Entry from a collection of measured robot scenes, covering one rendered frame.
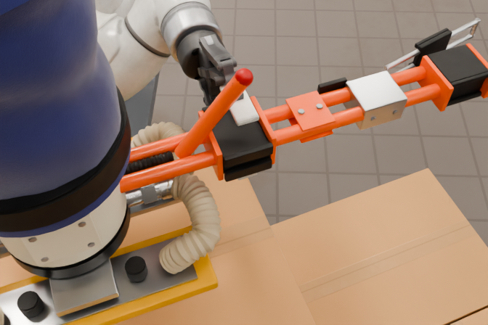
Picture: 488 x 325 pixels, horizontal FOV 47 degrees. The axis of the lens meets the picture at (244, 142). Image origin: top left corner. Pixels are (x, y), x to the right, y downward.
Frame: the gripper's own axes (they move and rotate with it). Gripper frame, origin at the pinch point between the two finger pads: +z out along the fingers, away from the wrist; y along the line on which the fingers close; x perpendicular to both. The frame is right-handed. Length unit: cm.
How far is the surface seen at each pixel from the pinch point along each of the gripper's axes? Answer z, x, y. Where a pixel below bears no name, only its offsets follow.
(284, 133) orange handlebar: 1.3, -5.4, -1.1
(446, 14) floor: -129, -158, 123
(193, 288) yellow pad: 13.1, 12.2, 10.9
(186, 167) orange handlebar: 1.8, 8.8, -0.8
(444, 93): 2.6, -30.1, -0.9
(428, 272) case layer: 4, -47, 69
